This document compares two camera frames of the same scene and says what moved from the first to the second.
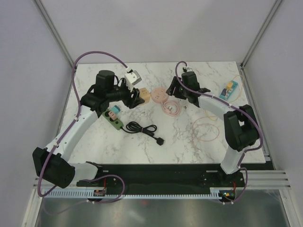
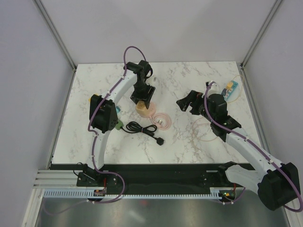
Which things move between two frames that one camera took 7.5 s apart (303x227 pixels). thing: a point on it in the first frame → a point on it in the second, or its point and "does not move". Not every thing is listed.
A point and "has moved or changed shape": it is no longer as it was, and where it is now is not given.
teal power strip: x=235 y=85 does not move
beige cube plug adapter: x=145 y=94 has moved or changed shape
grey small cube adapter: x=224 y=92 does not move
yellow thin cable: x=241 y=89 does not move
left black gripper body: x=126 y=97 → x=141 y=91
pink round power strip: x=159 y=95 → x=152 y=109
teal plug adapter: x=115 y=109 does not move
